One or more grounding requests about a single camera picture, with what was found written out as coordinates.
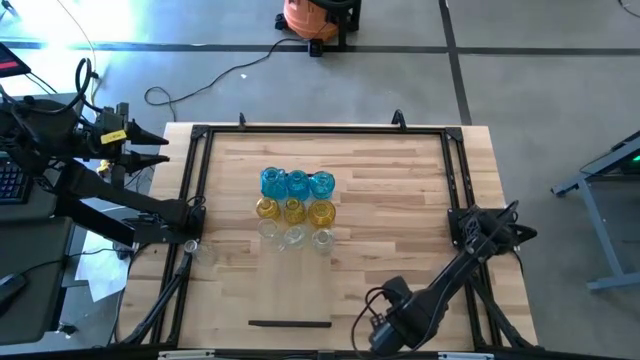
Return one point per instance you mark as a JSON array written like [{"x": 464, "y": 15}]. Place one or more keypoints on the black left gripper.
[{"x": 110, "y": 145}]

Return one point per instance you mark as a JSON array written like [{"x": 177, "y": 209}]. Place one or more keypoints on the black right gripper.
[{"x": 417, "y": 317}]

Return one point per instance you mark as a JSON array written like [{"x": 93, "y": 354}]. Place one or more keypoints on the clear ribbed glass jar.
[{"x": 323, "y": 240}]

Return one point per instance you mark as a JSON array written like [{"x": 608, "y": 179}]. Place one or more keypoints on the wide yellow glass vase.
[{"x": 321, "y": 213}]

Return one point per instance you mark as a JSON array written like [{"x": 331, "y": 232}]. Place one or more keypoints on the small clear glass vase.
[
  {"x": 295, "y": 236},
  {"x": 205, "y": 253}
]

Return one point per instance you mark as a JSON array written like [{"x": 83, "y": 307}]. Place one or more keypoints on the narrow yellow glass vase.
[{"x": 295, "y": 211}]

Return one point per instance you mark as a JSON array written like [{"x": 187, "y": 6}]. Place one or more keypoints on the blue round glass vase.
[{"x": 321, "y": 185}]

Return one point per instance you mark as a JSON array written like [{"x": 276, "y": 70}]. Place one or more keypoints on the blue urn-shaped glass vase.
[{"x": 273, "y": 184}]

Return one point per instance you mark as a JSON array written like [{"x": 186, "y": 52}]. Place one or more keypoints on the tall clear glass carafe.
[{"x": 268, "y": 229}]

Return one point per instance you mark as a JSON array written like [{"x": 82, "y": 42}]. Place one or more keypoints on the blue glass bottle vase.
[{"x": 298, "y": 185}]

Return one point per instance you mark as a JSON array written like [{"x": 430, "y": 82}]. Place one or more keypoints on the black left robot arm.
[{"x": 125, "y": 196}]

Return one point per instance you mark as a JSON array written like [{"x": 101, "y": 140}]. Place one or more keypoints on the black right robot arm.
[{"x": 450, "y": 272}]

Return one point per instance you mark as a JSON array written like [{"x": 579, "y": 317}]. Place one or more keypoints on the white paper sheet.
[{"x": 100, "y": 272}]

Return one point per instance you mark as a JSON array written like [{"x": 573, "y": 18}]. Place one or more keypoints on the dark grey desk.
[
  {"x": 25, "y": 210},
  {"x": 30, "y": 250}
]

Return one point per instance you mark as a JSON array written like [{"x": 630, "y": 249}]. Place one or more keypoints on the black keyboard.
[{"x": 10, "y": 187}]

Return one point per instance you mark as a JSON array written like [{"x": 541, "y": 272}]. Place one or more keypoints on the black device red display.
[{"x": 10, "y": 62}]

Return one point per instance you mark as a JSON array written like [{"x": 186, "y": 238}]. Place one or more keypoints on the black computer mouse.
[{"x": 11, "y": 287}]

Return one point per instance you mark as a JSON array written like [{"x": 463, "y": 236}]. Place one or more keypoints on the black power adapter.
[{"x": 315, "y": 48}]

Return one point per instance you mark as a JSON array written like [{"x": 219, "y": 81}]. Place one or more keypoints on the orange shop vacuum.
[{"x": 307, "y": 20}]

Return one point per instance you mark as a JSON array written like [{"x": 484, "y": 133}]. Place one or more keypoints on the black metal stand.
[{"x": 344, "y": 30}]

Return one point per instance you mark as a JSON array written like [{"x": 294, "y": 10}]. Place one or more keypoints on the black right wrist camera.
[{"x": 384, "y": 340}]

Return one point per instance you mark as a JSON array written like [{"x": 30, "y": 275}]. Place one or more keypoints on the grey metal table frame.
[{"x": 596, "y": 222}]

